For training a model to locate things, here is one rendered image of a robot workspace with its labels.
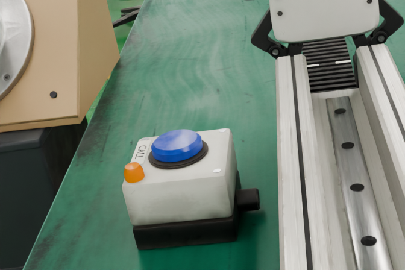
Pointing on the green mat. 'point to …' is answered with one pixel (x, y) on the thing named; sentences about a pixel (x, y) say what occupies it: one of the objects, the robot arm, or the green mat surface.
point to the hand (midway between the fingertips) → (331, 82)
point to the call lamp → (134, 172)
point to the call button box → (188, 195)
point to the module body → (342, 167)
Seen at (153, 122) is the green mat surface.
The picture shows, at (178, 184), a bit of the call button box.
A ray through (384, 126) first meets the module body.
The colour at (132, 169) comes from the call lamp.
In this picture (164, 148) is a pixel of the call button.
